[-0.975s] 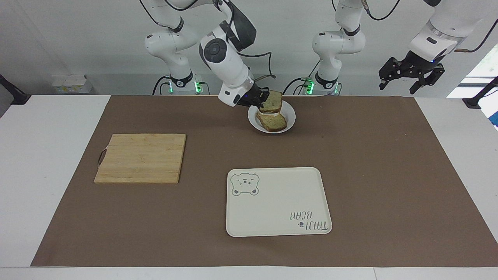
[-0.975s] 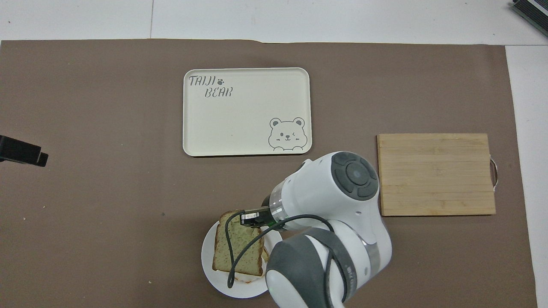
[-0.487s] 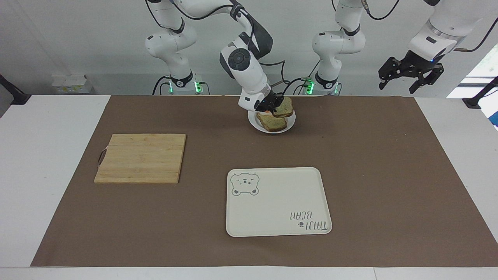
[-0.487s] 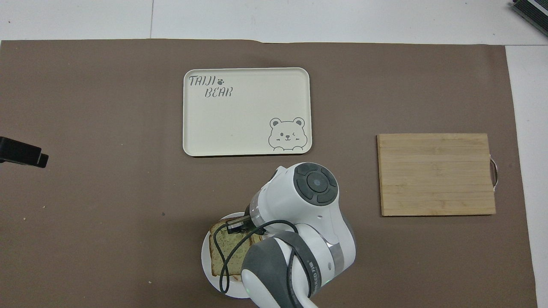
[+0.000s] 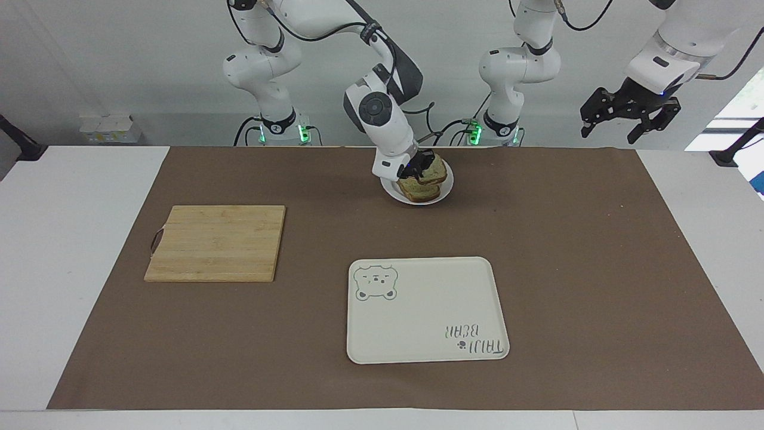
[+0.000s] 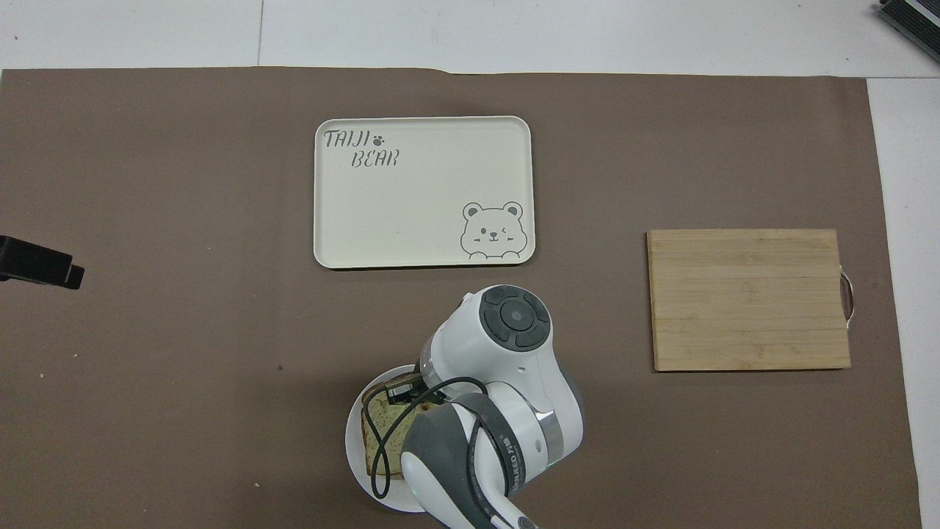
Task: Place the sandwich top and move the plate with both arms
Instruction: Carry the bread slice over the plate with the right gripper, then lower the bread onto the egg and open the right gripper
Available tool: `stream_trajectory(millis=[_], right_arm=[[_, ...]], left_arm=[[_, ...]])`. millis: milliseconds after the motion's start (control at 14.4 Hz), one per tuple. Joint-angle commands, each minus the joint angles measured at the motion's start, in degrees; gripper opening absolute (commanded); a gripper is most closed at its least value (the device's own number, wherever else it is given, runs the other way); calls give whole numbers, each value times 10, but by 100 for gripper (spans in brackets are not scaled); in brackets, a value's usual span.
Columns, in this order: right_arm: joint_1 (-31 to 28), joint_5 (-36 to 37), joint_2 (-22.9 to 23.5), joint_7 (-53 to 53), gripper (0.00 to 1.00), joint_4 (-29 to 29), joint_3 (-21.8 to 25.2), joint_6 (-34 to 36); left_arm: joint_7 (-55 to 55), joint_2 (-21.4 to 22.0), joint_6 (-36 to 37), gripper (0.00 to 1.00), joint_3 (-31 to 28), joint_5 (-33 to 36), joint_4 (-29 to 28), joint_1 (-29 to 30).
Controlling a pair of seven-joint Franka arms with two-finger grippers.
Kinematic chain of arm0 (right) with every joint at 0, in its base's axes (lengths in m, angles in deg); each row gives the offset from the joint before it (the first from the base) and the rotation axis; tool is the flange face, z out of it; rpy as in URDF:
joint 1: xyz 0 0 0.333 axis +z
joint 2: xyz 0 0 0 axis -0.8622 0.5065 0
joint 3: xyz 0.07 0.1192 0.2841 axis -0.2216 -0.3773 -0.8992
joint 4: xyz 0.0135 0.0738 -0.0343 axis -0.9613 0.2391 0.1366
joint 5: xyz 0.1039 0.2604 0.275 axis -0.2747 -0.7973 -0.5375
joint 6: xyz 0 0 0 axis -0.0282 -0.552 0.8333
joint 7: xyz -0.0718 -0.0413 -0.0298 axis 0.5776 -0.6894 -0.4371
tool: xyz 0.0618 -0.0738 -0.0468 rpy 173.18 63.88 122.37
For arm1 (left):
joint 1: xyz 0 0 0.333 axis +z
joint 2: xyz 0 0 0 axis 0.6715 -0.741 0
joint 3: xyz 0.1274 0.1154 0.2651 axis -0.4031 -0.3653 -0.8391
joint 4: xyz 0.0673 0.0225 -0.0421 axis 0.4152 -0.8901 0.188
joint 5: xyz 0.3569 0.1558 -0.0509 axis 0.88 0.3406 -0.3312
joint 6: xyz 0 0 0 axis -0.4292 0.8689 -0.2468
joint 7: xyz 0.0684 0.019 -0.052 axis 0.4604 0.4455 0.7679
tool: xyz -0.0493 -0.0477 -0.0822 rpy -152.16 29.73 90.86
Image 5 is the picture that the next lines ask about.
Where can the wooden cutting board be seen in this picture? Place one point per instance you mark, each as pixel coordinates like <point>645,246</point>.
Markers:
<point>218,242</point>

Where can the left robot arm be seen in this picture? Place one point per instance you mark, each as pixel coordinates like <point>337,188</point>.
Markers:
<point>519,63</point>

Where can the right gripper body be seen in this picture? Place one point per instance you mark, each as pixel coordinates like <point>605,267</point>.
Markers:
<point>423,160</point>

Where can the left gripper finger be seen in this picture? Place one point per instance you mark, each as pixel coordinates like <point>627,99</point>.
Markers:
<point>598,108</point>
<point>655,122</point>

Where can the black stand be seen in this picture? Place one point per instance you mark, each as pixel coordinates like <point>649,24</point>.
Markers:
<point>21,143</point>
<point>737,146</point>

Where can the white round plate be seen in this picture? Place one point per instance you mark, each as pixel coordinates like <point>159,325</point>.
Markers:
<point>446,188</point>

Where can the white tray with bear print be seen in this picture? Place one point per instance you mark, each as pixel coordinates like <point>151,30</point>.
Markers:
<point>418,316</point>

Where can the brown bread slice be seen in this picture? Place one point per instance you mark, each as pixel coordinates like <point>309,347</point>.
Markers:
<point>434,169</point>

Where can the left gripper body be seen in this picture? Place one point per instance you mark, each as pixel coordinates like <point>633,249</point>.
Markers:
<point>644,97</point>

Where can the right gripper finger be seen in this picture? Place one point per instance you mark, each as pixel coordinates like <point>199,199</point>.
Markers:
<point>409,174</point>

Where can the sandwich base with bread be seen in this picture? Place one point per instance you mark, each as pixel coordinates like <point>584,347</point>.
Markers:
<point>425,192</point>

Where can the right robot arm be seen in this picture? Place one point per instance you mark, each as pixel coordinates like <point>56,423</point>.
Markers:
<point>271,63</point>

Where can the white box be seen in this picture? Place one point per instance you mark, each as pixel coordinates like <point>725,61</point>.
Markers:
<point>110,128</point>

